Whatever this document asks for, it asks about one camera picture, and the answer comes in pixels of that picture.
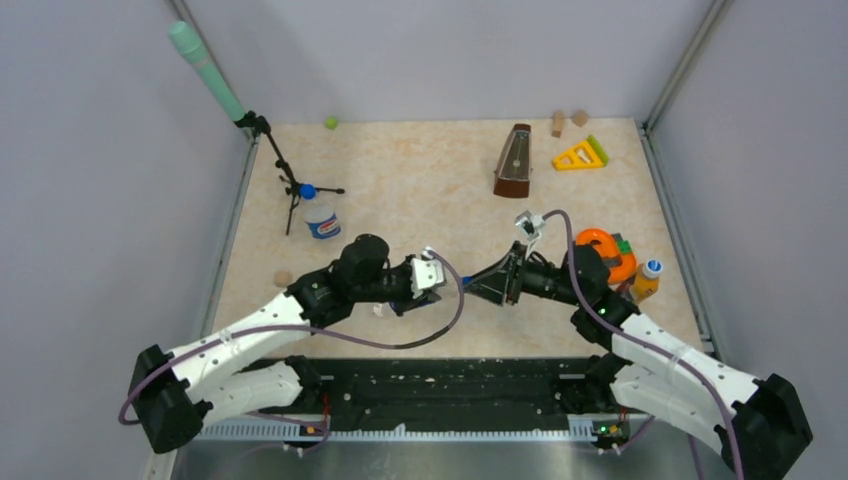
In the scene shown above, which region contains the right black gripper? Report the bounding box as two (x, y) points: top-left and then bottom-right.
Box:
(464, 241), (585, 308)

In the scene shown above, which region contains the black microphone tripod stand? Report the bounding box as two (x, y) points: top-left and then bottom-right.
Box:
(234, 110), (304, 236)

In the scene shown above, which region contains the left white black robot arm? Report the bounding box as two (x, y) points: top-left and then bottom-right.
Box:
(118, 234), (445, 454)

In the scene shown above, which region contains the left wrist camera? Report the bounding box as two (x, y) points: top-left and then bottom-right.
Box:
(409, 248), (446, 299)

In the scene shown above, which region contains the orange juice bottle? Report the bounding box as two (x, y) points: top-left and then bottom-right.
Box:
(628, 259), (664, 304)

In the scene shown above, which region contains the orange toy tape dispenser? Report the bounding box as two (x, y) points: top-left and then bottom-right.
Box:
(576, 228), (639, 285)

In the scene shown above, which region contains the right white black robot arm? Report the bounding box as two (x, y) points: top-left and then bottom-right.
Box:
(463, 242), (813, 479)

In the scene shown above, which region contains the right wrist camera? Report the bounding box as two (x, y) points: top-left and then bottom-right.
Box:
(515, 210), (546, 250)

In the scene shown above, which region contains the clear crushed plastic bottle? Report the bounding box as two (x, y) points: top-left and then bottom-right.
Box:
(372, 278), (466, 318)

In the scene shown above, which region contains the beige wooden cube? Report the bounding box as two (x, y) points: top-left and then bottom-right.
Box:
(273, 270), (293, 288)

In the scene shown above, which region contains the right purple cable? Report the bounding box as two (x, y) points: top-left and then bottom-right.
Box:
(541, 209), (747, 480)

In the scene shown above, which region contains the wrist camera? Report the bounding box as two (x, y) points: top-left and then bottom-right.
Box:
(515, 210), (546, 250)
(409, 248), (446, 299)

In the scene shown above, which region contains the small wooden cube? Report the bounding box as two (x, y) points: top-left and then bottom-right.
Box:
(571, 109), (590, 128)

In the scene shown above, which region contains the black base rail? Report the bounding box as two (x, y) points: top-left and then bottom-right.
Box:
(291, 354), (654, 442)

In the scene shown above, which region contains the blue labelled white jar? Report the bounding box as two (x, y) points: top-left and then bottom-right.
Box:
(303, 205), (342, 240)

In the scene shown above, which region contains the yellow triangle toy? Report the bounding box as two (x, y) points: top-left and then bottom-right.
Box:
(551, 135), (609, 171)

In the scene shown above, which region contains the tall wooden block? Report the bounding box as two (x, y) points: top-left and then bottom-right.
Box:
(551, 110), (566, 138)

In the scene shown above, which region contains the mint green microphone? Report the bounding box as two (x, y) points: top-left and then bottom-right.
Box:
(168, 21), (246, 126)

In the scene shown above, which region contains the brown metronome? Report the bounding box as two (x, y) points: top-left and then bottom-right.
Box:
(493, 123), (532, 199)

